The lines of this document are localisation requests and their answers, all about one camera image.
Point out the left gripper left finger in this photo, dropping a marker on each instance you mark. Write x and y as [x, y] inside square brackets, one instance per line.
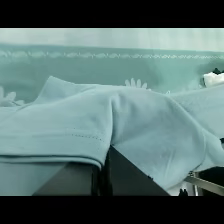
[75, 181]

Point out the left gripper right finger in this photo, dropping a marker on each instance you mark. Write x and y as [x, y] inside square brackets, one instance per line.
[128, 180]

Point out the light blue T-shirt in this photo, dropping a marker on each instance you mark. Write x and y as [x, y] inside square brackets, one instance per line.
[143, 126]

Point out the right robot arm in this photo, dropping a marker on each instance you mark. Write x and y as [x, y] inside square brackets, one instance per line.
[213, 79]

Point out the silver frame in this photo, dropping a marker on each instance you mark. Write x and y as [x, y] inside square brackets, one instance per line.
[208, 186]

